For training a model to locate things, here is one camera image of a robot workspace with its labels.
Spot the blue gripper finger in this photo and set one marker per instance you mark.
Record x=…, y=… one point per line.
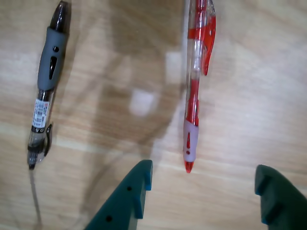
x=122, y=198
x=285, y=203

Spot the red retractable pen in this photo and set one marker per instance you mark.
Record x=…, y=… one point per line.
x=191, y=139

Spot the grey grip retractable pen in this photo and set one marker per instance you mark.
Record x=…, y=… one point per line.
x=45, y=64

